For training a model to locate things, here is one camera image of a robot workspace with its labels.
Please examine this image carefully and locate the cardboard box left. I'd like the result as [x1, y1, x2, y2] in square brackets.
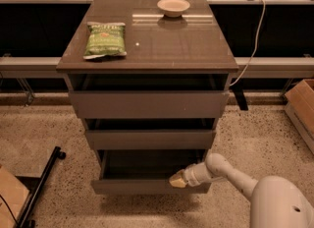
[0, 165, 29, 228]

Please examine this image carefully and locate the black bracket leg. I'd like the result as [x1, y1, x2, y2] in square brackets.
[231, 80, 248, 111]

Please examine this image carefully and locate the grey drawer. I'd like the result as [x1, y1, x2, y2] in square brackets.
[91, 149, 210, 195]
[85, 118, 216, 150]
[70, 74, 229, 119]

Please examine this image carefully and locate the grey bottom drawer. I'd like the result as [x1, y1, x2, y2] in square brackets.
[91, 149, 210, 195]

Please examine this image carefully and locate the cardboard box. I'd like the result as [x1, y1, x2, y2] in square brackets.
[0, 165, 29, 228]
[285, 79, 314, 153]

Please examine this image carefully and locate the grey drawer cabinet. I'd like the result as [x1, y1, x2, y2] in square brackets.
[56, 0, 239, 161]

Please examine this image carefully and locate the grey middle drawer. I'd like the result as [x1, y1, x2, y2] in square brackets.
[85, 118, 216, 150]

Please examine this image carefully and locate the grey top drawer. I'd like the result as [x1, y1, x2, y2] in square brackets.
[70, 74, 229, 119]

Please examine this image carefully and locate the green chip bag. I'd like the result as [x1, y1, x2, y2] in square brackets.
[83, 22, 127, 60]

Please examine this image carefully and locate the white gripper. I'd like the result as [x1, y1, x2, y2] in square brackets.
[169, 162, 210, 189]

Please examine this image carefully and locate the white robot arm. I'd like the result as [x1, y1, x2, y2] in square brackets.
[169, 153, 314, 228]

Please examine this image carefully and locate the cardboard box right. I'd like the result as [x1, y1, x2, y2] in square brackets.
[285, 79, 314, 153]

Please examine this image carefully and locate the white cable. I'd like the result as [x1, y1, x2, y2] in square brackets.
[229, 0, 267, 87]

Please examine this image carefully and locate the white bowl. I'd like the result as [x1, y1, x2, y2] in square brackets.
[157, 0, 190, 18]

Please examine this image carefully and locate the metal rail beam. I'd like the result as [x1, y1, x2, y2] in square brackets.
[0, 57, 314, 79]

